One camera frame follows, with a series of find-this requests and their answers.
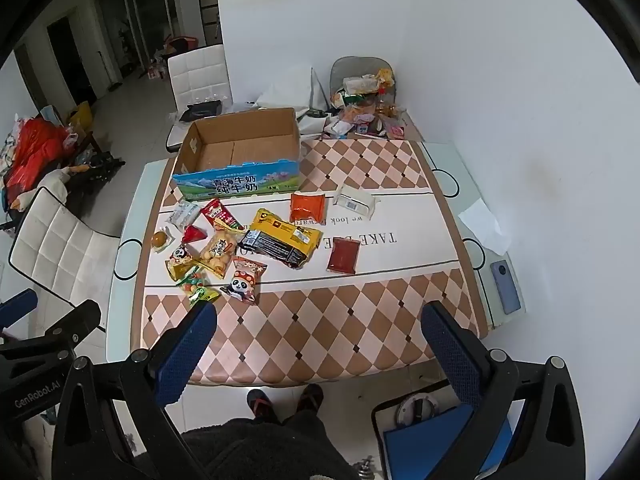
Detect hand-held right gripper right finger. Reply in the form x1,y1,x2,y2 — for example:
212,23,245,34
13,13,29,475
420,301,587,480

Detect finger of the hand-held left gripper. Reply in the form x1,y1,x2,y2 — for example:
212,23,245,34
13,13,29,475
0,300,103,361
0,288,39,331

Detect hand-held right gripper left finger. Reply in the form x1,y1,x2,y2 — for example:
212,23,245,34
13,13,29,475
51,301,219,480

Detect silver snack packet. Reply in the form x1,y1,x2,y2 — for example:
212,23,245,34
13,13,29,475
167,200,201,229

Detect long red snack packet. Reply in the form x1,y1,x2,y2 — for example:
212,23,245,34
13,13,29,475
201,198,244,231

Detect printed cardboard box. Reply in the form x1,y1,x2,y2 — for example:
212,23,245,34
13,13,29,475
171,107,301,199

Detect green candy packet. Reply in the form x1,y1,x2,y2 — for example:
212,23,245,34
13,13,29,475
179,267,221,309

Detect round metal disc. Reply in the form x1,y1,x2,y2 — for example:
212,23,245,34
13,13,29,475
397,393,441,427

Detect white padded chair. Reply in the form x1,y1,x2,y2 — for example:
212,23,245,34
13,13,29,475
7,185,121,322
166,43,234,151

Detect grey-blue phone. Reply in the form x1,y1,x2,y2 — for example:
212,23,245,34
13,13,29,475
489,259,524,315

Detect yellow panda snack packet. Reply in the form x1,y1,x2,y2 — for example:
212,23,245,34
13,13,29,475
166,242,201,281

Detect orange panda snack packet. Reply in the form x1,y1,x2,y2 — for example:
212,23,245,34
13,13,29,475
219,256,269,306

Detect person's left shoe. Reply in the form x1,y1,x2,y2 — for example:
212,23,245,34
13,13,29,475
246,388,279,422

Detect person's shoe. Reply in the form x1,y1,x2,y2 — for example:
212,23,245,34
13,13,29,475
294,383,325,417
246,388,279,422

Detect yellow cracker packet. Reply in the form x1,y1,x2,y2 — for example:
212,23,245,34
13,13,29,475
199,230,236,279

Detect blue board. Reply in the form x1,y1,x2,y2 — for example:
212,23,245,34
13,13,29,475
382,402,514,480

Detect checkered table mat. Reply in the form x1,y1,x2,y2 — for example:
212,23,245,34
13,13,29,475
131,138,489,386

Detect white cloth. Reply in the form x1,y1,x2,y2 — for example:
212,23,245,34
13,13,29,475
12,167,69,211

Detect white paper sheet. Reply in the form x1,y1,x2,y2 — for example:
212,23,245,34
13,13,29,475
457,198,512,255

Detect person's dark trousers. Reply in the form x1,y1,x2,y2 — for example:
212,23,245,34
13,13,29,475
179,409,362,480

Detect person's right shoe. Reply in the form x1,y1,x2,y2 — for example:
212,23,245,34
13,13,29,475
294,383,325,417

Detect dark red snack packet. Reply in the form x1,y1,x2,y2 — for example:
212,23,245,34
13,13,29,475
326,237,362,275

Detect large yellow black packet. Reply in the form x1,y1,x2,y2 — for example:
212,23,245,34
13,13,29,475
237,208,324,269

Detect black clutter pile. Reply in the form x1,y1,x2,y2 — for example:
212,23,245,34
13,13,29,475
64,152,126,181

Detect red plastic bag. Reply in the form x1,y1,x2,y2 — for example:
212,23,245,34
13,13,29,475
9,117,69,186

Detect white snack packet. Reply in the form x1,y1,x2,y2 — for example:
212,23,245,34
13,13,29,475
332,184,379,221

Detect black bag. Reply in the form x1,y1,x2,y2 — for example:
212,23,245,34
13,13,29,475
185,100,224,122

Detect pile of assorted snack packets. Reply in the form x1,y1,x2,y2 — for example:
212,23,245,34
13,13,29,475
322,72,417,140

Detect white plastic bag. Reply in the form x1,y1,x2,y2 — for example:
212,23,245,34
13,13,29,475
254,79,314,111

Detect grey chair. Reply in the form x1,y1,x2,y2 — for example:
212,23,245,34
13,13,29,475
329,55,396,111

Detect sliding glass door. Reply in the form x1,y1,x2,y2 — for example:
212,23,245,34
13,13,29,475
94,0,181,86

